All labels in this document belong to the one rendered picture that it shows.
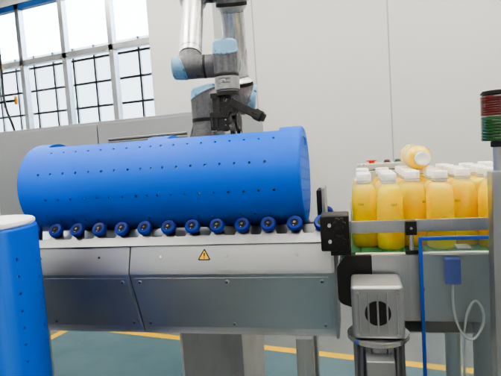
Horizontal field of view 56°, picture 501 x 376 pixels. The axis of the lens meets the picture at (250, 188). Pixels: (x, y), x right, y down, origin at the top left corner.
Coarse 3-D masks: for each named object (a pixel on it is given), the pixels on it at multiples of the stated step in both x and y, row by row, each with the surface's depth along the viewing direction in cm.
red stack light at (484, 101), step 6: (486, 96) 93; (492, 96) 92; (498, 96) 92; (480, 102) 96; (486, 102) 94; (492, 102) 93; (498, 102) 92; (480, 108) 96; (486, 108) 94; (492, 108) 93; (498, 108) 92; (480, 114) 96; (486, 114) 94; (492, 114) 93; (498, 114) 92
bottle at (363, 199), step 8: (360, 184) 124; (368, 184) 124; (352, 192) 126; (360, 192) 123; (368, 192) 123; (352, 200) 126; (360, 200) 123; (368, 200) 123; (352, 208) 126; (360, 208) 123; (368, 208) 123; (352, 216) 127; (360, 216) 124; (368, 216) 123; (360, 240) 124; (368, 240) 123; (376, 240) 124
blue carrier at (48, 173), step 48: (96, 144) 148; (144, 144) 142; (192, 144) 137; (240, 144) 133; (288, 144) 130; (48, 192) 143; (96, 192) 140; (144, 192) 137; (192, 192) 134; (240, 192) 131; (288, 192) 128
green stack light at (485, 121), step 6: (480, 120) 96; (486, 120) 94; (492, 120) 93; (498, 120) 92; (486, 126) 94; (492, 126) 93; (498, 126) 92; (486, 132) 94; (492, 132) 93; (498, 132) 93; (486, 138) 94; (492, 138) 93; (498, 138) 93
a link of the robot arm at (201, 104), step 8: (200, 88) 184; (208, 88) 184; (192, 96) 186; (200, 96) 184; (208, 96) 184; (192, 104) 186; (200, 104) 184; (208, 104) 184; (192, 112) 187; (200, 112) 184; (208, 112) 184
